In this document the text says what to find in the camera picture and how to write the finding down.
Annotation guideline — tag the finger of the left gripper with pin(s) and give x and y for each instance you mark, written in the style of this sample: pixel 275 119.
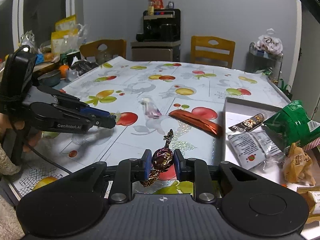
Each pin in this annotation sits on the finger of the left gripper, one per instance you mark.
pixel 103 121
pixel 94 111

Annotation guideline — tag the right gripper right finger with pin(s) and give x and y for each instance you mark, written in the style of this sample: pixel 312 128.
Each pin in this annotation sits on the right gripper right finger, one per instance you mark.
pixel 197 172

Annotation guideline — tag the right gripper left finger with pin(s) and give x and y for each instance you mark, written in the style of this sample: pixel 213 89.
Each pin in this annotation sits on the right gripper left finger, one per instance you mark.
pixel 126 173

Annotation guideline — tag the brown chocolate candy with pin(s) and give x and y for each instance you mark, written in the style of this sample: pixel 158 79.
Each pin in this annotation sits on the brown chocolate candy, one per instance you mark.
pixel 161 160

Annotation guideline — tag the clear lollipop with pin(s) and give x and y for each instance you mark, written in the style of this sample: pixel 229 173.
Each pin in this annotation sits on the clear lollipop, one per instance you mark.
pixel 150 108

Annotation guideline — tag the orange snack packet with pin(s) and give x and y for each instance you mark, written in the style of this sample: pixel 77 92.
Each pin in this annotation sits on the orange snack packet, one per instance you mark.
pixel 203 124

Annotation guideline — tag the green snack bag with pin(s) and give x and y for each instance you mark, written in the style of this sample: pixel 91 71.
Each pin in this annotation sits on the green snack bag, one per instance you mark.
pixel 293 125

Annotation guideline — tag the brown sesame cake packet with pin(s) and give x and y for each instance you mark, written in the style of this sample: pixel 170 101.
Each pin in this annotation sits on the brown sesame cake packet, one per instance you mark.
pixel 312 197

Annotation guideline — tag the knit sleeve forearm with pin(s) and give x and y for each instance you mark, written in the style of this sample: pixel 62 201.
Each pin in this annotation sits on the knit sleeve forearm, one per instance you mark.
pixel 10 226

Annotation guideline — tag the person left hand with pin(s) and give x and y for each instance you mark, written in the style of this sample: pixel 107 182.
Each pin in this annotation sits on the person left hand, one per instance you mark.
pixel 19 125

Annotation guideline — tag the dark bowl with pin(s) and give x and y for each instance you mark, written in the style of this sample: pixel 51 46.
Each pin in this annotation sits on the dark bowl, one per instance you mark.
pixel 50 79

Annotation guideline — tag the orange fruit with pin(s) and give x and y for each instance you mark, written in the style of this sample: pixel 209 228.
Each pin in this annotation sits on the orange fruit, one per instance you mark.
pixel 63 70

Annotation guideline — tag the fruit print tablecloth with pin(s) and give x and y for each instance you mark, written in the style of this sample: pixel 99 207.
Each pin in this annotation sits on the fruit print tablecloth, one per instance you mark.
pixel 142 95

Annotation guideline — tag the white snack sachet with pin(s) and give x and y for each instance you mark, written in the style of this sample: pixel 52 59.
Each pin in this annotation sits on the white snack sachet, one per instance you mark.
pixel 255 150

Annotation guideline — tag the left wooden chair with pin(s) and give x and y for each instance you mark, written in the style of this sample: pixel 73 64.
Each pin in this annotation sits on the left wooden chair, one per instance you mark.
pixel 104 48

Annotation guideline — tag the wooden chair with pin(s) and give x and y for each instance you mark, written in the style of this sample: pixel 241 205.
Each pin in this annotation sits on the wooden chair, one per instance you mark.
pixel 212 50
pixel 104 48

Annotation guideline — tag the grey cardboard tray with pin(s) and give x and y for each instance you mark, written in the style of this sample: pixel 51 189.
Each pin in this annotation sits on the grey cardboard tray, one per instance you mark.
pixel 238 110

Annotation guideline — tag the yellow package pile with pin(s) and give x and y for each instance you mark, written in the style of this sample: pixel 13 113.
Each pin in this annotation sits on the yellow package pile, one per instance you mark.
pixel 68 36

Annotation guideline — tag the black water dispenser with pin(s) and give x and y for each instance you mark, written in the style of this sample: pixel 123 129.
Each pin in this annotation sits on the black water dispenser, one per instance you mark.
pixel 161 37

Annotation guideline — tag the yellow bread packet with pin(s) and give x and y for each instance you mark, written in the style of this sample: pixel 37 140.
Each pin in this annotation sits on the yellow bread packet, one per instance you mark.
pixel 297 167

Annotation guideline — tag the green shopping bag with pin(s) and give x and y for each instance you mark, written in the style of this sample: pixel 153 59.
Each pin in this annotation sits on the green shopping bag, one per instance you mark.
pixel 285 88

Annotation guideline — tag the far wooden chair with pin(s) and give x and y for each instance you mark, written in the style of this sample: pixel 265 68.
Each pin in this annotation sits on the far wooden chair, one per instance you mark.
pixel 212 50

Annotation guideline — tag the metal storage cart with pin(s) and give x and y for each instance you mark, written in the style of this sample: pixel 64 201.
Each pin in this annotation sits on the metal storage cart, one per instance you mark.
pixel 259 61

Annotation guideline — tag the white Dove plastic bag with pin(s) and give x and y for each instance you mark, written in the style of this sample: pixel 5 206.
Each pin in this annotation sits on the white Dove plastic bag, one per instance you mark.
pixel 269 43

